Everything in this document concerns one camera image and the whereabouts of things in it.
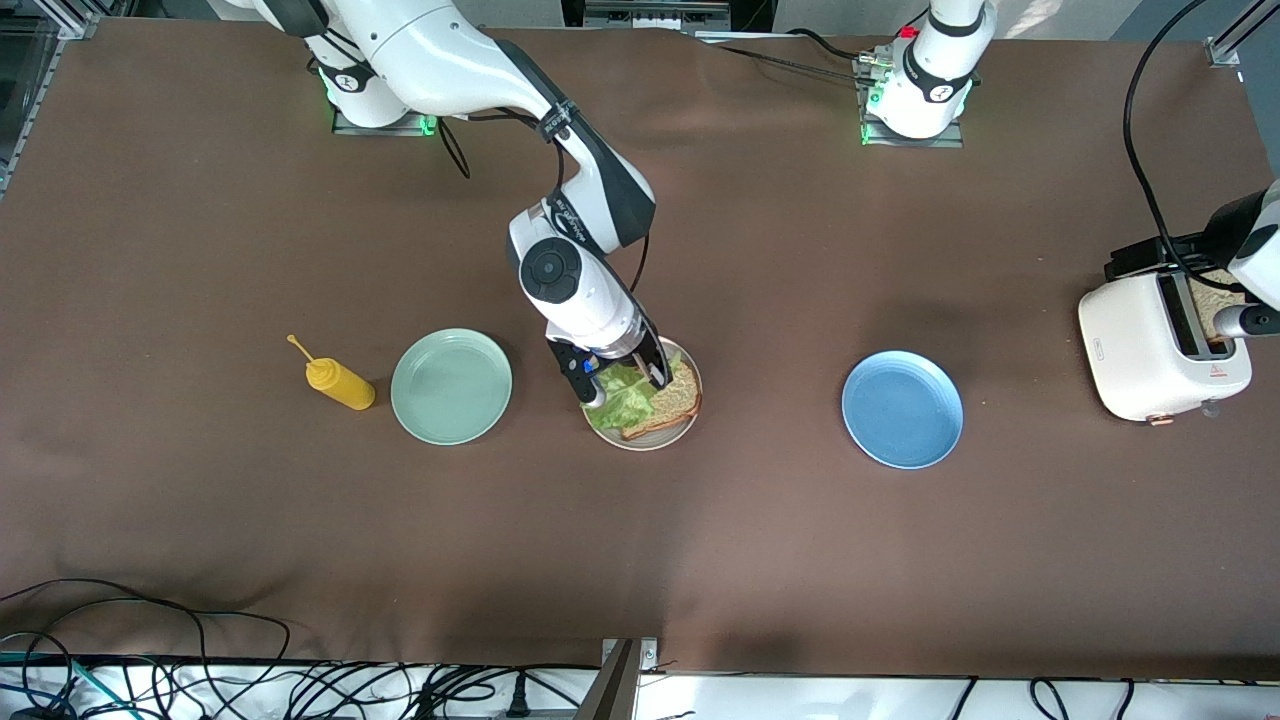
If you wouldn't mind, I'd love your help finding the mint green plate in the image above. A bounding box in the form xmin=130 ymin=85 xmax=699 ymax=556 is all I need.
xmin=390 ymin=328 xmax=514 ymax=447

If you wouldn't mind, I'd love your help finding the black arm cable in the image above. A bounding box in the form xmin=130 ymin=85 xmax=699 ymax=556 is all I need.
xmin=1124 ymin=0 xmax=1251 ymax=296
xmin=435 ymin=108 xmax=576 ymax=181

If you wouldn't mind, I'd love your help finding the clear plastic box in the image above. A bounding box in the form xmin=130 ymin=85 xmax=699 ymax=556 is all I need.
xmin=0 ymin=18 xmax=63 ymax=191

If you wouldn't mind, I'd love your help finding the white toaster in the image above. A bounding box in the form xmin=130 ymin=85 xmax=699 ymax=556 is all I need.
xmin=1078 ymin=268 xmax=1254 ymax=426

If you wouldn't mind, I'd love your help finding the brown table cloth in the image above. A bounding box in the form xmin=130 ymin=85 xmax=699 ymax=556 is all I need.
xmin=0 ymin=18 xmax=1280 ymax=683

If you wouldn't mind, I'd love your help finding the dark metal equipment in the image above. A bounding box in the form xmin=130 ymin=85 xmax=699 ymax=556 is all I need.
xmin=560 ymin=0 xmax=777 ymax=33

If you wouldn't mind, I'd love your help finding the teal cable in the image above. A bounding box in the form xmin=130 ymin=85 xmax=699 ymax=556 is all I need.
xmin=0 ymin=650 xmax=136 ymax=717

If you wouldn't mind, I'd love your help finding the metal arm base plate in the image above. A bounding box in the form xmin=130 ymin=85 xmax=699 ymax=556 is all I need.
xmin=332 ymin=100 xmax=447 ymax=138
xmin=855 ymin=52 xmax=967 ymax=150

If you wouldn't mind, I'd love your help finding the green lettuce leaf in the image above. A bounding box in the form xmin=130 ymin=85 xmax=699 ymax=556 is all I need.
xmin=585 ymin=355 xmax=681 ymax=433

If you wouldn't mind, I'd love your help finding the silver metal bracket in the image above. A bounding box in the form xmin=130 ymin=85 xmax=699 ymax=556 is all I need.
xmin=600 ymin=637 xmax=659 ymax=673

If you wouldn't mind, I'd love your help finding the blue plate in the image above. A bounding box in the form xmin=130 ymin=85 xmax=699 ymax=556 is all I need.
xmin=841 ymin=350 xmax=965 ymax=471

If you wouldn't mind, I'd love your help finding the black base cable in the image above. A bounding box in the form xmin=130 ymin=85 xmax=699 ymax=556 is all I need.
xmin=715 ymin=28 xmax=901 ymax=86

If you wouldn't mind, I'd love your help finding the aluminium frame profile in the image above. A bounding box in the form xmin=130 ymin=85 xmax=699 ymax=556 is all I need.
xmin=20 ymin=0 xmax=111 ymax=41
xmin=1205 ymin=0 xmax=1280 ymax=69

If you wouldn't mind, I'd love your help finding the beige plate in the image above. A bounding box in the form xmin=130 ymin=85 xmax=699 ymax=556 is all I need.
xmin=580 ymin=335 xmax=703 ymax=452

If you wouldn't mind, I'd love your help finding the yellow squeeze bottle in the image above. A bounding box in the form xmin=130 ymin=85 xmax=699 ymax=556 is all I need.
xmin=287 ymin=333 xmax=377 ymax=412

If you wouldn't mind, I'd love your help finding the long black looped cable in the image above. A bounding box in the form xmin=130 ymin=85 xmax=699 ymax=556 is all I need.
xmin=0 ymin=578 xmax=292 ymax=693

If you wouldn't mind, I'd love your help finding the dark metal post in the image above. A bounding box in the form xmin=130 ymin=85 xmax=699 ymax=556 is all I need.
xmin=572 ymin=640 xmax=638 ymax=720

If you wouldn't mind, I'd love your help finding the brown bread slice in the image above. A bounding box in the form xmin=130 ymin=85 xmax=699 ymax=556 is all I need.
xmin=620 ymin=355 xmax=703 ymax=441
xmin=1195 ymin=270 xmax=1251 ymax=346

